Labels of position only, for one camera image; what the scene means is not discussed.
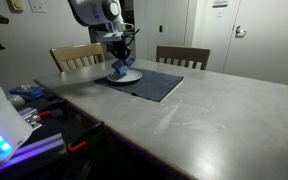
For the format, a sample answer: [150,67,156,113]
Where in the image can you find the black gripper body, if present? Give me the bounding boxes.
[109,39,133,60]

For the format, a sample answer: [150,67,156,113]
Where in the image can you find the blue towel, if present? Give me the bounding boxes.
[110,55,137,80]

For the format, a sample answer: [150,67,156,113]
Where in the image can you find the white round plate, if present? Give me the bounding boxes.
[106,68,143,84]

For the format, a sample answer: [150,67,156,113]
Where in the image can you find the dark blue placemat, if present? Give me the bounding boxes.
[93,68,185,103]

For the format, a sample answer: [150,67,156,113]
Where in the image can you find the light wooden slat-back chair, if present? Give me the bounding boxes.
[49,42,106,73]

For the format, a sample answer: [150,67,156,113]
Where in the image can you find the brown wooden slat-back chair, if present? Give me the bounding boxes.
[155,45,211,71]

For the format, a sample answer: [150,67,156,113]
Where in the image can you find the blue box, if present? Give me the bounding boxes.
[8,84,46,102]

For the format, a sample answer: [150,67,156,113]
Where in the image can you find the black orange bar clamp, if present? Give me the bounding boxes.
[66,121,105,156]

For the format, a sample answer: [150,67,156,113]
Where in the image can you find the beige round thermostat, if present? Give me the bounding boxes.
[7,0,25,13]

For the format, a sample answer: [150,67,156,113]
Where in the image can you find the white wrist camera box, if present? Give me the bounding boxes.
[95,30,124,43]

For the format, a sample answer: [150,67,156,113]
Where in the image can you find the red handled tool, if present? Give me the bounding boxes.
[37,109,65,118]

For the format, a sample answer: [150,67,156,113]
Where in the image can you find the silver metal bracket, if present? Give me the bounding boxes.
[18,106,42,130]

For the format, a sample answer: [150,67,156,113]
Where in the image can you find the silver lever door handle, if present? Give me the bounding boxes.
[234,25,247,38]

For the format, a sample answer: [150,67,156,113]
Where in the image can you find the aluminium extrusion rail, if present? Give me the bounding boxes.
[0,133,67,176]

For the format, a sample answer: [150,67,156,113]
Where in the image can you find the white door with lever handle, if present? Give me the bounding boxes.
[222,0,288,88]

